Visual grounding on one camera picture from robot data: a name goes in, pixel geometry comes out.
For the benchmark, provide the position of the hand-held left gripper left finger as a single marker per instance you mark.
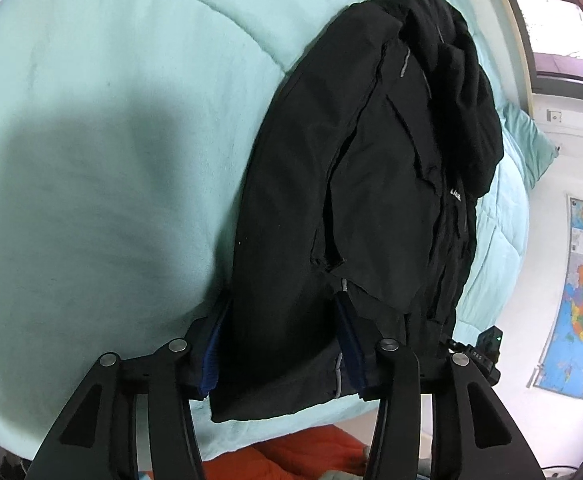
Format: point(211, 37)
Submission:
point(210, 360)

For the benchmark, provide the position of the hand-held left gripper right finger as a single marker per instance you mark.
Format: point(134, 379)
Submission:
point(351, 345)

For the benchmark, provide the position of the black hooded jacket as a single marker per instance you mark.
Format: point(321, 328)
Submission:
point(371, 185)

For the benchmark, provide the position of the orange cloth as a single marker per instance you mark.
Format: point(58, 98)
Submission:
point(311, 452)

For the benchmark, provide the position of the teal pillow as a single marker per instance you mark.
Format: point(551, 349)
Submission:
point(526, 145)

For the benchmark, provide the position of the teal quilted comforter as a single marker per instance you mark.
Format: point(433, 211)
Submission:
point(121, 135)

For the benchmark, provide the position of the beige window sill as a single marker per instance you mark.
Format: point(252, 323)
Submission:
point(511, 35)

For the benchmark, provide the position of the grey framed window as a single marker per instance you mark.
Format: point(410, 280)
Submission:
point(556, 25)

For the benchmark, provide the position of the colourful wall map poster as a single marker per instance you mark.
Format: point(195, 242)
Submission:
point(581, 310)

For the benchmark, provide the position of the white wall socket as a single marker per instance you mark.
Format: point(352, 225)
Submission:
point(555, 115)

